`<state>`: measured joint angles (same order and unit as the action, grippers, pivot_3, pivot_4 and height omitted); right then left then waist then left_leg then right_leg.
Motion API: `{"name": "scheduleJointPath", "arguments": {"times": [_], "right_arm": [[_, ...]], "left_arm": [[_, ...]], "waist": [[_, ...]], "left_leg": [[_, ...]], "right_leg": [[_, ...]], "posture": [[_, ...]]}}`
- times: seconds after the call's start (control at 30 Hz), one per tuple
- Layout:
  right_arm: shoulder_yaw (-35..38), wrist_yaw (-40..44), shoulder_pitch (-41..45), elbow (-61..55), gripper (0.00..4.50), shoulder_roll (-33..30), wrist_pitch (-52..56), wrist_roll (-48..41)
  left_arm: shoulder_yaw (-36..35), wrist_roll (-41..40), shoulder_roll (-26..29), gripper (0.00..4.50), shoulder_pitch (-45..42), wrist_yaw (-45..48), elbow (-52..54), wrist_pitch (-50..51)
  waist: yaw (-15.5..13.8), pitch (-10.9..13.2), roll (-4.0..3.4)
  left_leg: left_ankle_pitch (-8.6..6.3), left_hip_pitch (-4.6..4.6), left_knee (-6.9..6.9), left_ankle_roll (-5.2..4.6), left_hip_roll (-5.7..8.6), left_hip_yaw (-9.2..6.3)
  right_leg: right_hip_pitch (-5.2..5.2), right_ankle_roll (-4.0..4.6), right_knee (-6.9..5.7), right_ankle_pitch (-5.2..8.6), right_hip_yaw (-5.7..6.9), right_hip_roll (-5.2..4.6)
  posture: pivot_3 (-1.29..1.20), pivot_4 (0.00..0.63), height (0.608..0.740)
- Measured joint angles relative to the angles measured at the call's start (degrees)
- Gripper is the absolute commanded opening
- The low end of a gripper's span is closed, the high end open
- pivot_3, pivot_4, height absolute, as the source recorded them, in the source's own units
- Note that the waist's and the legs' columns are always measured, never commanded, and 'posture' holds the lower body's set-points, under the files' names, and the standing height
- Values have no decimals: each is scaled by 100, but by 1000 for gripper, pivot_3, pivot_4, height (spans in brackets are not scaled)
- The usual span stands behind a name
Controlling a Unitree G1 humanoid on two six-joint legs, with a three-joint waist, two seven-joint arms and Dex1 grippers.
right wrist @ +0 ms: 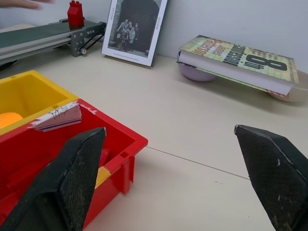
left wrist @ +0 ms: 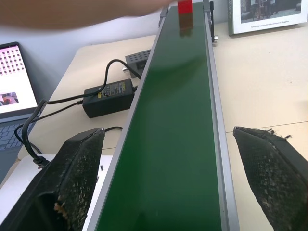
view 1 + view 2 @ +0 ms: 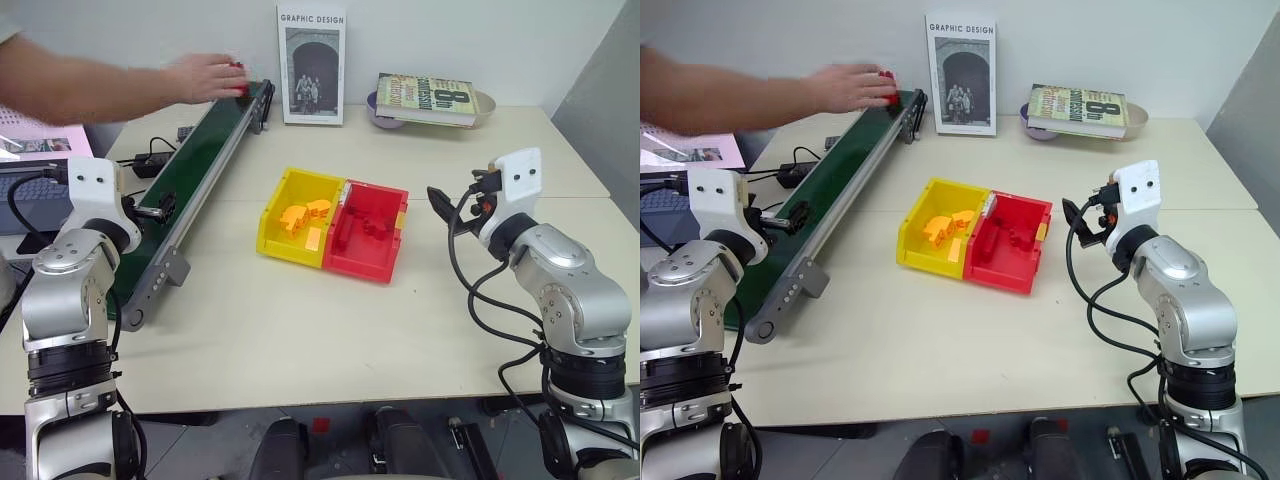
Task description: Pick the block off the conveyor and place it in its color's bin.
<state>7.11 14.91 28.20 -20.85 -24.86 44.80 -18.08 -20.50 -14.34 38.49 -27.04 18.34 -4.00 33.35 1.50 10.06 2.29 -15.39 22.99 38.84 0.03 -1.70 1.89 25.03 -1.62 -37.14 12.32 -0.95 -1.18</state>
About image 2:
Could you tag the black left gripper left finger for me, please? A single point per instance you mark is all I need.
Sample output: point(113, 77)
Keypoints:
point(72, 173)

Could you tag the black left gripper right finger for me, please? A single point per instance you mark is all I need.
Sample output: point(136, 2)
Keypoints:
point(269, 173)

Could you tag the red block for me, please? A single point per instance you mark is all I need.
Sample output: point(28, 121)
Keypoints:
point(185, 6)

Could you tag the green conveyor belt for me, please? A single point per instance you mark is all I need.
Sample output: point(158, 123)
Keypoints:
point(168, 125)

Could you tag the black power adapter brick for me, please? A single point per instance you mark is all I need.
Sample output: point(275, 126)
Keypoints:
point(108, 98)

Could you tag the open laptop computer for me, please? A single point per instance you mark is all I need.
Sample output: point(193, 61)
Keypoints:
point(12, 96)

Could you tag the grey perforated motor box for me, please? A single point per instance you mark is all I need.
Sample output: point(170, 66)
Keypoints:
point(138, 63)

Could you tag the framed photo picture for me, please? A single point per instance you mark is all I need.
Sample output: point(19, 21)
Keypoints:
point(267, 15)

